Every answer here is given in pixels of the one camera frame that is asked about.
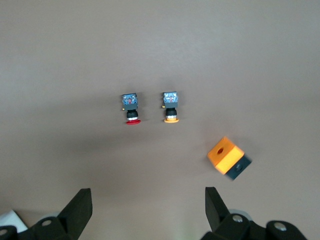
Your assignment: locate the red mushroom push button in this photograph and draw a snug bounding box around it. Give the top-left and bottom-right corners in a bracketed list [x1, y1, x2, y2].
[121, 92, 142, 126]

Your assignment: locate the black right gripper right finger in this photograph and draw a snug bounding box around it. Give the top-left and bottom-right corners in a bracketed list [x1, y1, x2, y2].
[201, 187, 310, 240]

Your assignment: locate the white drawer cabinet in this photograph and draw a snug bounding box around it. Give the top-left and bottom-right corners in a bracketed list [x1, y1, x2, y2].
[0, 209, 28, 235]

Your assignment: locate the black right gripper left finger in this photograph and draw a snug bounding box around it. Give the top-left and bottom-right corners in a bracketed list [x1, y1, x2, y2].
[0, 188, 93, 240]

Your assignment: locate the orange mushroom push button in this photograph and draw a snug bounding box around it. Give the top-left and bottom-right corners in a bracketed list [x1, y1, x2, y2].
[159, 91, 181, 124]

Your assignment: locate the brown table mat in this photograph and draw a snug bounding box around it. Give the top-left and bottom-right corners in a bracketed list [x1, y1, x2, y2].
[0, 0, 320, 240]

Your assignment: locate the orange and black button box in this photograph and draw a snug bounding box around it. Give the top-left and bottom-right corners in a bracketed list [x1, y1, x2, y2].
[206, 136, 253, 181]

